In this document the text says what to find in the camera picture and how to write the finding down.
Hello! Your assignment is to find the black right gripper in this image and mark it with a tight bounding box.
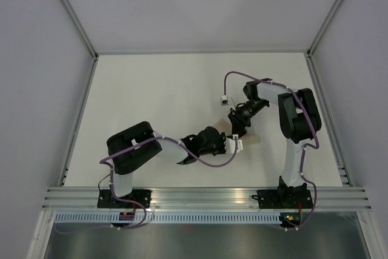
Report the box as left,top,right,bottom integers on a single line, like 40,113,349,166
228,98,269,138

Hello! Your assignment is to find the beige cloth napkin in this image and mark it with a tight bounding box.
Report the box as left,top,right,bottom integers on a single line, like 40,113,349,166
212,119,260,146

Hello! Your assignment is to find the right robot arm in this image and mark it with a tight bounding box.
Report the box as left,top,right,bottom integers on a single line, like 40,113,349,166
228,79,322,207

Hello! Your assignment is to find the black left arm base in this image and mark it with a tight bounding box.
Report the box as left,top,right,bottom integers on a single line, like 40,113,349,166
97,189,152,209

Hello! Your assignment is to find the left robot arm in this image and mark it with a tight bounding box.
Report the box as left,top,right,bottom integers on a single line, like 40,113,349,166
101,121,238,208

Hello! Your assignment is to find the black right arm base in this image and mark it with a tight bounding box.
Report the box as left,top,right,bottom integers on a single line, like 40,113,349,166
250,189,313,209

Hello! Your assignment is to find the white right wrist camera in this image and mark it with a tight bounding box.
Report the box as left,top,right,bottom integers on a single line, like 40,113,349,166
220,95,235,109

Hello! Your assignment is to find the white slotted cable duct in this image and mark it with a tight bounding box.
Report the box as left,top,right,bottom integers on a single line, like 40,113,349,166
55,211,281,224

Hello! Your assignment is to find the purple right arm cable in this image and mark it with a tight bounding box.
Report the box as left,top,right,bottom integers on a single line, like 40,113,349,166
222,71,321,232

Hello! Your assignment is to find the aluminium front rail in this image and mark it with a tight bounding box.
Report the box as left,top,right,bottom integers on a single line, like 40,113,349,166
41,187,372,212

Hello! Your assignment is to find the right aluminium frame post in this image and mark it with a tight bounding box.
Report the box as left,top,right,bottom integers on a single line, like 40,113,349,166
306,0,345,58

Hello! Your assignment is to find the aluminium frame post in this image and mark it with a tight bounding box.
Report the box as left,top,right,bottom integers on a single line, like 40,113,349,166
59,0,98,61
306,0,345,58

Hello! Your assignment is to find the left aluminium frame post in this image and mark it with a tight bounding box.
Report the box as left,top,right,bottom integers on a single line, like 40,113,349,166
59,0,98,61

